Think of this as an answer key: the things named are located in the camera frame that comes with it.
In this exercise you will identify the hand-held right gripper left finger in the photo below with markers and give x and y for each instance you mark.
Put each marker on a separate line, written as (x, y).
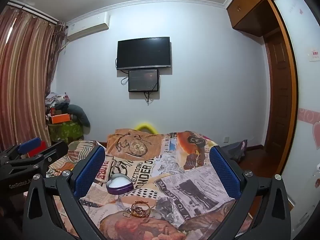
(90, 170)

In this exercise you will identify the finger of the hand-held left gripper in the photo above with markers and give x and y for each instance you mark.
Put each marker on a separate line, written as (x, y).
(53, 153)
(30, 146)

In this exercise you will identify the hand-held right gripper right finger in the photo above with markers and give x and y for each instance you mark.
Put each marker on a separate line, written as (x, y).
(226, 172)

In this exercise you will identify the purple heart-shaped jewelry box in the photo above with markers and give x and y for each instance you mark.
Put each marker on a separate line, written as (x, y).
(120, 186)

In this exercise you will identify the red box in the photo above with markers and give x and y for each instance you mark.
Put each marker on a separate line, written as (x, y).
(41, 146)

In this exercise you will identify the dark bag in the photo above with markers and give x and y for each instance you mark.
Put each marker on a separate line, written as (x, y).
(235, 151)

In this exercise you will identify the green patterned box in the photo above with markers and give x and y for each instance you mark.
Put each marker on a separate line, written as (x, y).
(66, 131)

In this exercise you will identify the orange box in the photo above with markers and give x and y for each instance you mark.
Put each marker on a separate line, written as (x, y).
(58, 118)

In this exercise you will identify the printed blanket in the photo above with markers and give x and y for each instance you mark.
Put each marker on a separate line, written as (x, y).
(160, 170)

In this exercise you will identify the striped brown curtain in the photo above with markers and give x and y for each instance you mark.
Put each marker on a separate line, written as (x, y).
(22, 80)

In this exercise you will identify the brown wooden door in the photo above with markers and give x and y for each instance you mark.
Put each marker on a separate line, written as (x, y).
(275, 92)

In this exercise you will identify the white wardrobe door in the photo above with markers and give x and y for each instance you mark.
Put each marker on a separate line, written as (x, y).
(305, 92)

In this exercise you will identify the white air conditioner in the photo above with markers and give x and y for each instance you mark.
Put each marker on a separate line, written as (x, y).
(87, 27)

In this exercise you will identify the wooden overhead cabinet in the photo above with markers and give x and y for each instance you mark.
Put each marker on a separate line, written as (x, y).
(250, 5)

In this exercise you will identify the pink heart wall sticker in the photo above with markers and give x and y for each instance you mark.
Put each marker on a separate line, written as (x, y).
(316, 132)

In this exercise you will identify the small black wall monitor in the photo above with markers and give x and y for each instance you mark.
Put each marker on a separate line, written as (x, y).
(143, 80)

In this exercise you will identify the black wall television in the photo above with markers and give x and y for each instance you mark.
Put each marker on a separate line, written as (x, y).
(144, 53)

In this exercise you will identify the curtain rail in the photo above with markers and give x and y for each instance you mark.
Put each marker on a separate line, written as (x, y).
(37, 12)

